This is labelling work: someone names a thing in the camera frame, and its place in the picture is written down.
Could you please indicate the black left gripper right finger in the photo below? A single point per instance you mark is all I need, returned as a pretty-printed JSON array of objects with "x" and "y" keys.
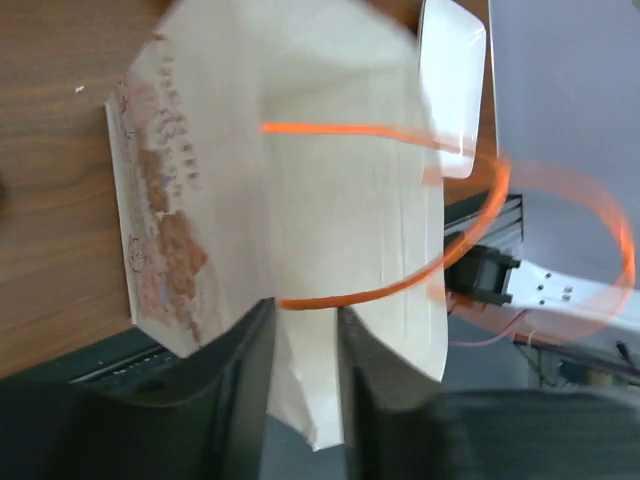
[{"x": 393, "y": 416}]

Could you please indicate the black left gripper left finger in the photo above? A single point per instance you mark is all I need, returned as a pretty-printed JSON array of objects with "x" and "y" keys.
[{"x": 202, "y": 418}]

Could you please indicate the cream paper takeout bag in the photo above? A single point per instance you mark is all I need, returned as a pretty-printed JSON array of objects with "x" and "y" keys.
[{"x": 282, "y": 149}]

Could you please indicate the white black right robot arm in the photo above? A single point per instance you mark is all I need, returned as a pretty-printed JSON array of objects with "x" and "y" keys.
[{"x": 487, "y": 275}]

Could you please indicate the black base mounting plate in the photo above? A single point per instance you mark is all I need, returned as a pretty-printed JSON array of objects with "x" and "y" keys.
[{"x": 118, "y": 364}]

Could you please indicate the white rectangular plate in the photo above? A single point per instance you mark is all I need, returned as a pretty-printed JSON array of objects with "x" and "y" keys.
[{"x": 452, "y": 53}]

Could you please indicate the aluminium frame rail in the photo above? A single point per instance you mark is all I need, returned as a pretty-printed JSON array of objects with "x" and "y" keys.
[{"x": 506, "y": 233}]

